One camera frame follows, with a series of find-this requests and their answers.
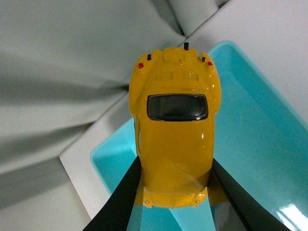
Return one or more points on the grey pleated curtain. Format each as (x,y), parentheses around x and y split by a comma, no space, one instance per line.
(63,63)

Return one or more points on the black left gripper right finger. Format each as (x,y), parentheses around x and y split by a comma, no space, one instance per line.
(233,208)

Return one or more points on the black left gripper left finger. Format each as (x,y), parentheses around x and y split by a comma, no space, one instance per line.
(123,210)

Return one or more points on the yellow beetle toy car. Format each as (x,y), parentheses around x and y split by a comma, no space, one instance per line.
(174,96)

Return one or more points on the turquoise plastic tray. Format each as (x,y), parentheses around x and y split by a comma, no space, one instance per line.
(258,140)

